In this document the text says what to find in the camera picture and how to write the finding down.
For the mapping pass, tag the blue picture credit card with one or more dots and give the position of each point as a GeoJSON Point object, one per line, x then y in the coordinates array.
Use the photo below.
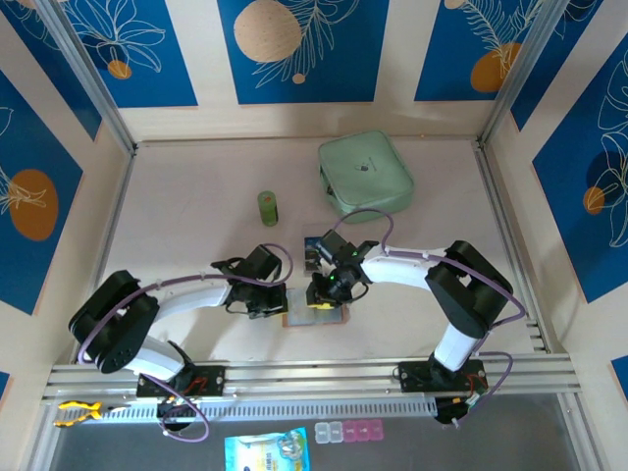
{"type": "Point", "coordinates": [311, 250]}

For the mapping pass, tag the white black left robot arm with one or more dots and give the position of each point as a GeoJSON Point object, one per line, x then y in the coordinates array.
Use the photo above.
{"type": "Point", "coordinates": [196, 299]}

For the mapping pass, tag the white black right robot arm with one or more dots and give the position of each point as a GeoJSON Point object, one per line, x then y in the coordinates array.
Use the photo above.
{"type": "Point", "coordinates": [402, 272]}

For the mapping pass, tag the green cylinder container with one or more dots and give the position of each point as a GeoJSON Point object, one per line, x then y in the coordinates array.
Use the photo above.
{"type": "Point", "coordinates": [268, 208]}

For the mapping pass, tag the mint green zip pouch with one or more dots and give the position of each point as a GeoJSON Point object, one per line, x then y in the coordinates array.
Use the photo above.
{"type": "Point", "coordinates": [365, 172]}

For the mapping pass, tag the small clear plastic box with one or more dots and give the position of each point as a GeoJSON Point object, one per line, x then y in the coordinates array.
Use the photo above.
{"type": "Point", "coordinates": [335, 432]}
{"type": "Point", "coordinates": [322, 433]}

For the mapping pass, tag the small pink plastic box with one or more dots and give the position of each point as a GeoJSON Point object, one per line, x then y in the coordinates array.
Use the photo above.
{"type": "Point", "coordinates": [375, 430]}
{"type": "Point", "coordinates": [362, 431]}
{"type": "Point", "coordinates": [349, 432]}

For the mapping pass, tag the blue printed plastic packet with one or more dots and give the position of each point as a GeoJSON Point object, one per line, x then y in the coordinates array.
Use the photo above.
{"type": "Point", "coordinates": [265, 451]}

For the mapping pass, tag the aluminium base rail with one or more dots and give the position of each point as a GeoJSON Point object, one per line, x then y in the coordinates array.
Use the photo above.
{"type": "Point", "coordinates": [314, 378]}

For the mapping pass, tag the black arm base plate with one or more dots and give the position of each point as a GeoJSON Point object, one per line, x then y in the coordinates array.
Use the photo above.
{"type": "Point", "coordinates": [414, 378]}
{"type": "Point", "coordinates": [211, 380]}

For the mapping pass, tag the aluminium side rail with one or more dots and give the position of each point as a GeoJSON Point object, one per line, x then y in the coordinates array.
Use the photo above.
{"type": "Point", "coordinates": [505, 221]}
{"type": "Point", "coordinates": [105, 245]}

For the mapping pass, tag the aluminium frame post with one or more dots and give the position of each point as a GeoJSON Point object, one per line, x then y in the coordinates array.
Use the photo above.
{"type": "Point", "coordinates": [525, 68]}
{"type": "Point", "coordinates": [83, 73]}

